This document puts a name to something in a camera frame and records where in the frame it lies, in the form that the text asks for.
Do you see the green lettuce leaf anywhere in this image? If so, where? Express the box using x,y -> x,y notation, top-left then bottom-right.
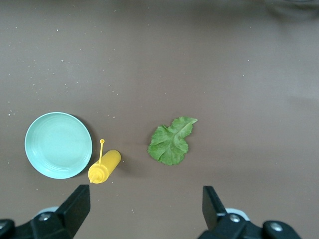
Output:
147,116 -> 198,166

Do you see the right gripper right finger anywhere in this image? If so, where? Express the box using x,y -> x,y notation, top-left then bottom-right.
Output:
199,185 -> 304,239

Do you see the mint green round plate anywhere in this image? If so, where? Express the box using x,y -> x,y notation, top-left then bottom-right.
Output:
24,112 -> 93,180

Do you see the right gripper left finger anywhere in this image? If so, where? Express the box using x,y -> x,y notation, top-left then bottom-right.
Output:
0,184 -> 91,239

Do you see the yellow squeeze sauce bottle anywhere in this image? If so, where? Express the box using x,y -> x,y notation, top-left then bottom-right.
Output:
88,139 -> 122,184

